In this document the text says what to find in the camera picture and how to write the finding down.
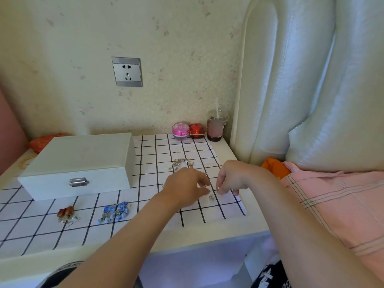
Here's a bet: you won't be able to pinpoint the person's left forearm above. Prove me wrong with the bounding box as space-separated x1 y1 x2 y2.
58 192 180 288

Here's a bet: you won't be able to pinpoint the pink round trinket box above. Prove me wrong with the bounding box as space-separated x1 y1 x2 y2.
171 122 190 140

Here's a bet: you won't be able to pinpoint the grey wall socket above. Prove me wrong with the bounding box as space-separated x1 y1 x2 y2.
111 56 143 87

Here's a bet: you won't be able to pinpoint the person's black printed trousers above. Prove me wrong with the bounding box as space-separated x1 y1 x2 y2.
40 260 292 288

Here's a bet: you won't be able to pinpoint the pile of mixed earrings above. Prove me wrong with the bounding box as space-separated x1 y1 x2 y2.
168 158 196 172

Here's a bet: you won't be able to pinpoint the white padded headboard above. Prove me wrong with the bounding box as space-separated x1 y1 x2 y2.
229 0 384 165

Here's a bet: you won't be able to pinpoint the red heart-shaped box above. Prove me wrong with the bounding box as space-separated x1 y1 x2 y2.
28 134 68 154

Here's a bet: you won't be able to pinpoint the white black-grid table cloth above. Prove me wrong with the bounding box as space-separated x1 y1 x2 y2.
0 134 248 257

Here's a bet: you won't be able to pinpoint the red faceted gift box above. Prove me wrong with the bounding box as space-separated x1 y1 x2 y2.
189 124 206 139

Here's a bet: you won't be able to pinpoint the clear plastic drink cup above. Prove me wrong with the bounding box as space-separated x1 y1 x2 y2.
206 109 230 142

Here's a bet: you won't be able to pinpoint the orange plush cushion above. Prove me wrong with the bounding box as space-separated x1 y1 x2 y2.
261 158 292 180

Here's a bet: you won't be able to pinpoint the pink rolled mat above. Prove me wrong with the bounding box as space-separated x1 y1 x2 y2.
0 90 30 176

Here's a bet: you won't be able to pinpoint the person's right forearm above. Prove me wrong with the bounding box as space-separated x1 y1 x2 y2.
247 166 384 288

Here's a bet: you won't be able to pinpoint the person's right hand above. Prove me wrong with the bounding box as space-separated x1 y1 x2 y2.
215 160 272 197

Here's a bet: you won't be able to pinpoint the pink plaid blanket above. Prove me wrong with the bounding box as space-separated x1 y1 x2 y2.
280 161 384 273

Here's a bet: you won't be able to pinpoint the person's left hand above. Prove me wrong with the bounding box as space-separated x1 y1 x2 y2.
159 168 212 212

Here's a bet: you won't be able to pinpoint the white wooden jewelry box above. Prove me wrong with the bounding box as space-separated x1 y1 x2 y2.
17 132 136 201

